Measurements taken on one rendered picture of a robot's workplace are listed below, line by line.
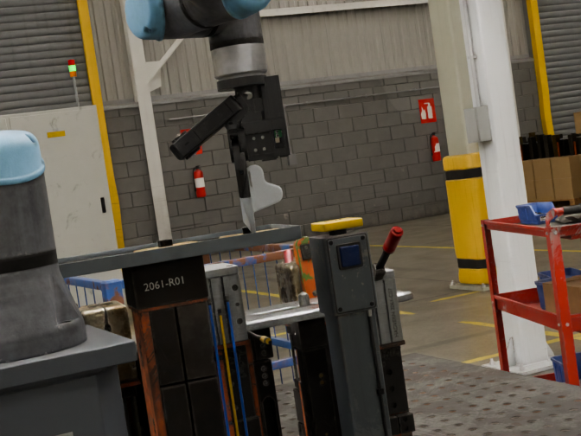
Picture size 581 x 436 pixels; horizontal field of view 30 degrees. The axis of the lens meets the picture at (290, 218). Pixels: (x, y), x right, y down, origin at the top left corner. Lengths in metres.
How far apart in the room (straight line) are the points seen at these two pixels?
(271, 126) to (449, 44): 7.50
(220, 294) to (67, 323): 0.56
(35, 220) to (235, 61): 0.47
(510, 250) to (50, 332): 4.74
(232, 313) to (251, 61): 0.40
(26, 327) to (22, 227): 0.10
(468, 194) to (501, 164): 3.16
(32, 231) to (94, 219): 8.75
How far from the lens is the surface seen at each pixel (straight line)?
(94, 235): 9.87
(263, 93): 1.50
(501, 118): 5.73
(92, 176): 9.88
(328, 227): 1.53
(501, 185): 5.71
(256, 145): 1.49
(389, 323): 1.75
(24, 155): 1.12
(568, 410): 2.20
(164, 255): 1.43
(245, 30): 1.49
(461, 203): 8.94
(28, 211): 1.12
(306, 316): 1.81
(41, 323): 1.11
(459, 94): 8.89
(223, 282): 1.65
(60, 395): 1.10
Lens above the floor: 1.25
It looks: 3 degrees down
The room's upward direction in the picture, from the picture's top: 8 degrees counter-clockwise
